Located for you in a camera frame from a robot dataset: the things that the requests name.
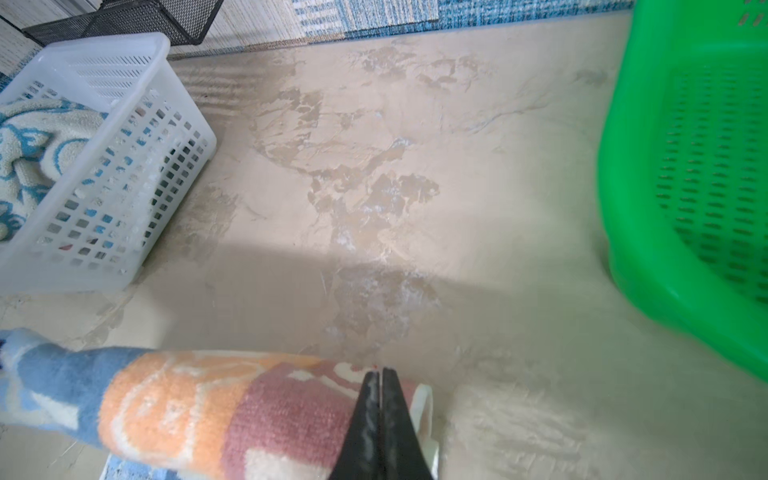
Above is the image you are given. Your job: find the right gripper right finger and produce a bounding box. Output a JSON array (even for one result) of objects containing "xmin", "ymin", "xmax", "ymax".
[{"xmin": 380, "ymin": 368, "xmax": 432, "ymax": 480}]

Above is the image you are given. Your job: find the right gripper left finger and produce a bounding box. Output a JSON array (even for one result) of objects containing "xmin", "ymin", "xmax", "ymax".
[{"xmin": 328, "ymin": 371, "xmax": 380, "ymax": 480}]

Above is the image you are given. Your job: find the orange blue lettered towel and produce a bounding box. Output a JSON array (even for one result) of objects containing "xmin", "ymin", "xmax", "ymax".
[{"xmin": 1, "ymin": 328, "xmax": 439, "ymax": 479}]

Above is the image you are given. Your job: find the blue bunny pattern towel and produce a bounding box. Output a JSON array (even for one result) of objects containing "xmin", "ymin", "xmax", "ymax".
[{"xmin": 1, "ymin": 98, "xmax": 108, "ymax": 241}]

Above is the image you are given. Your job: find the white plastic laundry basket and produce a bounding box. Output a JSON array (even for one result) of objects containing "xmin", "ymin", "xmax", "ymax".
[{"xmin": 1, "ymin": 33, "xmax": 217, "ymax": 294}]

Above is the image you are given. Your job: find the green plastic basket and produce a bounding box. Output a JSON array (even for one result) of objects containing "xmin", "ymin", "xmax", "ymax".
[{"xmin": 597, "ymin": 1, "xmax": 767, "ymax": 378}]

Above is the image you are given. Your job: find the black wire shelf rack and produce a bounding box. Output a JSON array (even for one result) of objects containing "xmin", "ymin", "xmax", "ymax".
[{"xmin": 22, "ymin": 0, "xmax": 222, "ymax": 46}]

